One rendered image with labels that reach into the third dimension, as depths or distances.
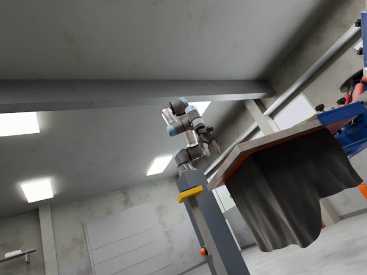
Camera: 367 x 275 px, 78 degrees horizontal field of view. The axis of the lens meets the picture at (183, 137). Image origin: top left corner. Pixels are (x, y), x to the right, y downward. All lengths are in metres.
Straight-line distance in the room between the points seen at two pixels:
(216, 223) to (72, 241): 7.31
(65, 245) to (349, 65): 8.82
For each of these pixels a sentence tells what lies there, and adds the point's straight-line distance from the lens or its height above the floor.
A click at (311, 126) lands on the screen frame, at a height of 0.96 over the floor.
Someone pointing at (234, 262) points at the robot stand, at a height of 0.50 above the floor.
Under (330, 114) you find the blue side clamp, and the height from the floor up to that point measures 0.99.
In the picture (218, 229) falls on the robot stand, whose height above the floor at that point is 0.72.
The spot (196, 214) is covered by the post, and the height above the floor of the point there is 0.82.
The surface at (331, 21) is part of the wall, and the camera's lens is 5.71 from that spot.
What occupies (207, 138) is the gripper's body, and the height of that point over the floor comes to 1.18.
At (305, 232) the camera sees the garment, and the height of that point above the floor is 0.57.
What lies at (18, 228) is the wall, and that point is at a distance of 9.00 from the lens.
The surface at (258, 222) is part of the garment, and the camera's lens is 1.31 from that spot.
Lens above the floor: 0.69
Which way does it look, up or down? 25 degrees up
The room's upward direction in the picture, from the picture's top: 24 degrees counter-clockwise
